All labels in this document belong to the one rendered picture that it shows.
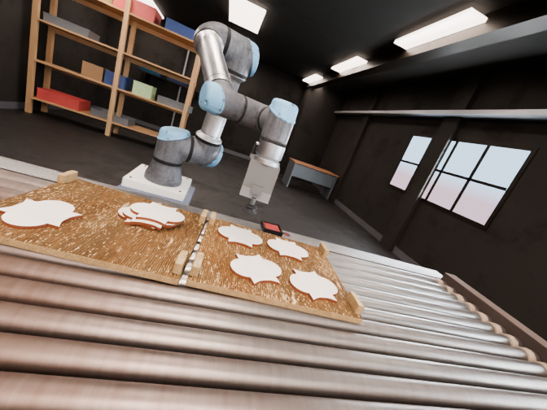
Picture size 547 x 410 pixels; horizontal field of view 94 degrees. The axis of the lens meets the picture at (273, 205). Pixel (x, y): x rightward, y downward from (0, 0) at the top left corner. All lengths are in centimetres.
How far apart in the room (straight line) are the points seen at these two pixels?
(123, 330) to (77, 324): 6
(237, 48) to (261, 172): 52
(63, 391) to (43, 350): 7
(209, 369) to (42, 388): 19
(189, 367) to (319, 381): 21
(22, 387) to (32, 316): 11
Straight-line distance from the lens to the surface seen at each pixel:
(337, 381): 53
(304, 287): 65
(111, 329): 49
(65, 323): 50
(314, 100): 861
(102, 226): 70
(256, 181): 69
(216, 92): 70
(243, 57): 107
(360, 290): 84
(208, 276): 58
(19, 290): 56
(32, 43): 676
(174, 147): 111
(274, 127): 67
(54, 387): 43
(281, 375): 49
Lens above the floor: 127
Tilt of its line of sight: 16 degrees down
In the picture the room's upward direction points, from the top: 20 degrees clockwise
